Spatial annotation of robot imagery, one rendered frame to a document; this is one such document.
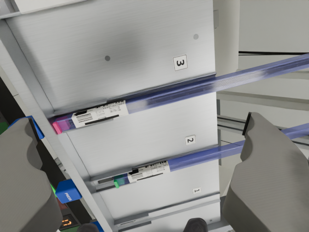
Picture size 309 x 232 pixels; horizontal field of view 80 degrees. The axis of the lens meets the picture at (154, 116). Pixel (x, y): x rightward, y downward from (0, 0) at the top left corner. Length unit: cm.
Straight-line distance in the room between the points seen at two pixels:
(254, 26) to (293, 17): 29
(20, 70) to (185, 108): 18
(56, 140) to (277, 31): 199
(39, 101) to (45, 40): 6
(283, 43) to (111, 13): 195
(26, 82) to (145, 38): 12
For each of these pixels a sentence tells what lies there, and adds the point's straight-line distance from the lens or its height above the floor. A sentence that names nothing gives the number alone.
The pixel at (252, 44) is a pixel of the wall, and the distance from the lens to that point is 213.
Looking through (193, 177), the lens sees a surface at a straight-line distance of 32.
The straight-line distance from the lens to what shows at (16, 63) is 21.
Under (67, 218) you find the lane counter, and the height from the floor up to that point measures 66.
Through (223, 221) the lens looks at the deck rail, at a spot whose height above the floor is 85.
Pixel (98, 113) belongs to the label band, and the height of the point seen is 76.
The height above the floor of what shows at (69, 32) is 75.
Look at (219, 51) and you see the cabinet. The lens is 86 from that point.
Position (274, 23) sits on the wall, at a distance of 207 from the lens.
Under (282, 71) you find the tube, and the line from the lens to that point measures 27.
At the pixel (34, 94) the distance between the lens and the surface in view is 21.
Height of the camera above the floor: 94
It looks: 38 degrees down
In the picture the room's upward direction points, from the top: 104 degrees clockwise
